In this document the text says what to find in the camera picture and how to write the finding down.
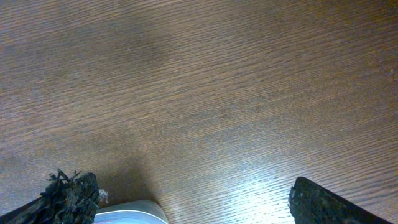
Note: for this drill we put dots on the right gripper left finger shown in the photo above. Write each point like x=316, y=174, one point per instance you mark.
x=74, y=199

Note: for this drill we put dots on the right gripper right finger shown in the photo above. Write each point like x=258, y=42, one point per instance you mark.
x=310, y=203

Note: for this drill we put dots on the clear plastic container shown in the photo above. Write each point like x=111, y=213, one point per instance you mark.
x=136, y=212

